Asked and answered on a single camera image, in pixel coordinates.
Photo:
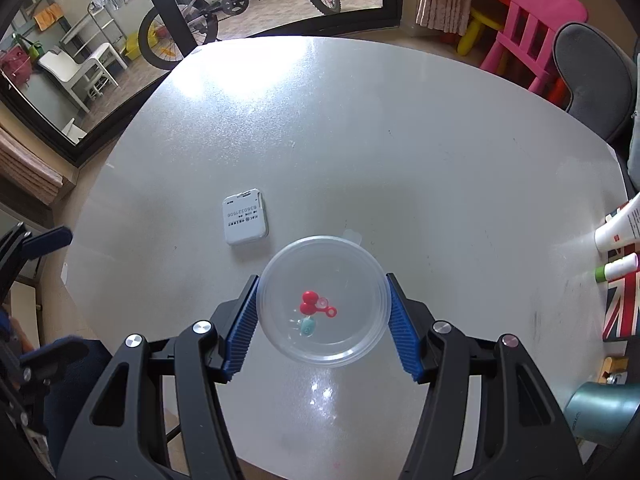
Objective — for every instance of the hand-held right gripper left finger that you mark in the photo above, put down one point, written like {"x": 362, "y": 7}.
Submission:
{"x": 242, "y": 322}

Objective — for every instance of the red bag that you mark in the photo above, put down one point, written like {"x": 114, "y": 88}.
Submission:
{"x": 15, "y": 67}

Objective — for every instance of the yellow bin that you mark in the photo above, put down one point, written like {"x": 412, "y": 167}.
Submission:
{"x": 132, "y": 45}

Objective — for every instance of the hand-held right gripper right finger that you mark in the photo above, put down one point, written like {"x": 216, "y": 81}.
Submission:
{"x": 402, "y": 330}

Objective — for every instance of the metal rack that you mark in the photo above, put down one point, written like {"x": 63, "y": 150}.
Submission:
{"x": 107, "y": 10}

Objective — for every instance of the small teal plastic piece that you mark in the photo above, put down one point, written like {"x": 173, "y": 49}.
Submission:
{"x": 307, "y": 327}

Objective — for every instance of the clear round container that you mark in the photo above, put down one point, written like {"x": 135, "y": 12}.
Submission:
{"x": 350, "y": 280}

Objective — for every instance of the orange cloth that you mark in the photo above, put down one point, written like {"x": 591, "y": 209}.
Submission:
{"x": 47, "y": 17}

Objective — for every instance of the green watering can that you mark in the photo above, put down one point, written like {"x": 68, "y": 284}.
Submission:
{"x": 34, "y": 51}

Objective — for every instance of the teal thermos bottle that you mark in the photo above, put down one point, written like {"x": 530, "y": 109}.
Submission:
{"x": 600, "y": 412}

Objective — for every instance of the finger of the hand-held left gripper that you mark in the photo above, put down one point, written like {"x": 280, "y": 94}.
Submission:
{"x": 35, "y": 366}
{"x": 50, "y": 237}

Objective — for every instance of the small yellow object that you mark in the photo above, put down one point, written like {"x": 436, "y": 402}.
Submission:
{"x": 615, "y": 367}

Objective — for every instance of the yellow stool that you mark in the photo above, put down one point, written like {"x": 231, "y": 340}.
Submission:
{"x": 482, "y": 22}

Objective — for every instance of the flag print tissue box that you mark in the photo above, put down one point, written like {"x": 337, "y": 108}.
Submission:
{"x": 625, "y": 305}

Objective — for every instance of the small green-capped bottle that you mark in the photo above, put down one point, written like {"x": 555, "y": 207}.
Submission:
{"x": 617, "y": 266}

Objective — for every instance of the small white box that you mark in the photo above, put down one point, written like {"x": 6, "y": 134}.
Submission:
{"x": 245, "y": 220}

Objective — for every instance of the white lotion tube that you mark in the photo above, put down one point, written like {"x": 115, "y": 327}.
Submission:
{"x": 620, "y": 227}

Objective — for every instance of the person's left leg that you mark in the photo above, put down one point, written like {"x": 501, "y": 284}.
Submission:
{"x": 75, "y": 385}

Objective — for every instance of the small red plastic piece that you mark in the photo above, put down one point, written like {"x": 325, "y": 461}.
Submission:
{"x": 309, "y": 301}

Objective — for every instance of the black door frame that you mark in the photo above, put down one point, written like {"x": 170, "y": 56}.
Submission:
{"x": 165, "y": 5}

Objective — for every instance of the white plastic chair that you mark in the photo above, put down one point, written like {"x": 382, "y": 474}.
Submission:
{"x": 65, "y": 67}

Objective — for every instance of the grey sofa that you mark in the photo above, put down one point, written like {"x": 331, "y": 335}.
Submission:
{"x": 590, "y": 75}

